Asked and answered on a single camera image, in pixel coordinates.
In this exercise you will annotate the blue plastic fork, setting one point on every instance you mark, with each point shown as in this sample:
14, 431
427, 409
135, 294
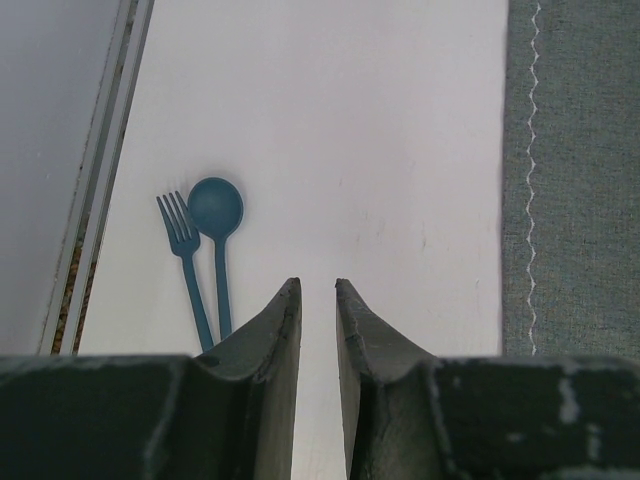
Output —
184, 241

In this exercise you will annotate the blue plastic spoon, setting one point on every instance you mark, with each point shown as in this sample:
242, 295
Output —
216, 207

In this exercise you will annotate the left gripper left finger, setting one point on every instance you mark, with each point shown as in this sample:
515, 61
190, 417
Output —
224, 414

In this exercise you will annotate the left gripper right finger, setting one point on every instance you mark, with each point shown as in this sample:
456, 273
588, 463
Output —
408, 414

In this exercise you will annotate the grey cloth placemat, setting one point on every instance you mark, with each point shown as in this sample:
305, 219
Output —
570, 172

